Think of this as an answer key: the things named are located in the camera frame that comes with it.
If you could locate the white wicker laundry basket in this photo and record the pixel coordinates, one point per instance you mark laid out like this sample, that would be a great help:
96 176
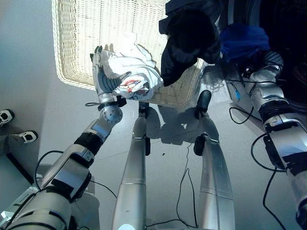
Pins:
79 43

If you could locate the blue garment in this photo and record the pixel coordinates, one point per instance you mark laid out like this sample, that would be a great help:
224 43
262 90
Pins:
242 42

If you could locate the robot right leg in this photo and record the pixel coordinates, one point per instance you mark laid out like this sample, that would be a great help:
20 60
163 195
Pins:
214 179

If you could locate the robot left leg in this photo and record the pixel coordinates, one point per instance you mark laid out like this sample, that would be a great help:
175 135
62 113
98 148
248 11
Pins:
133 182

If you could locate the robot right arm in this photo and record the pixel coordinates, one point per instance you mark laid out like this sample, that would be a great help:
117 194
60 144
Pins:
278 124

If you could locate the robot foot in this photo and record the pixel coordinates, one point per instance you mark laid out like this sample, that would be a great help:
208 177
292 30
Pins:
143 107
204 98

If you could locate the person's foot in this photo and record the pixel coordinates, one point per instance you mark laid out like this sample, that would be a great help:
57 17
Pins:
27 136
5 117

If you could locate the dark navy garment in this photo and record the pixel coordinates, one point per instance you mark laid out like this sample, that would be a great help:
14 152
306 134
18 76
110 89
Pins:
189 40

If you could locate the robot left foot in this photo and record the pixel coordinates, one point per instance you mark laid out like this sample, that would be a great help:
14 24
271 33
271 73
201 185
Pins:
143 107

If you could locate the white printed garment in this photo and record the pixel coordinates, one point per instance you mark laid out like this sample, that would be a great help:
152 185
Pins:
136 69

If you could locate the robot leg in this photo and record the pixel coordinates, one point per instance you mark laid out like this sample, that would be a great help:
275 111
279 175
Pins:
214 179
133 182

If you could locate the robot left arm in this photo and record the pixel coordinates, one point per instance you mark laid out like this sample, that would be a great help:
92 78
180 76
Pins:
64 165

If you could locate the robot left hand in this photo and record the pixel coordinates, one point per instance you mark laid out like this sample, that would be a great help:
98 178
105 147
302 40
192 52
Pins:
105 83

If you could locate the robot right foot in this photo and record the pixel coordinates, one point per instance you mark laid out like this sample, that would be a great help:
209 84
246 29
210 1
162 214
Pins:
204 98

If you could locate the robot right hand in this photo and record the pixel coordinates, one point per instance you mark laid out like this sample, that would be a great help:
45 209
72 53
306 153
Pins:
273 60

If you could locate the washing machine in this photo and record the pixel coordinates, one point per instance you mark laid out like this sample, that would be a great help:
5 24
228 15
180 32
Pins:
283 21

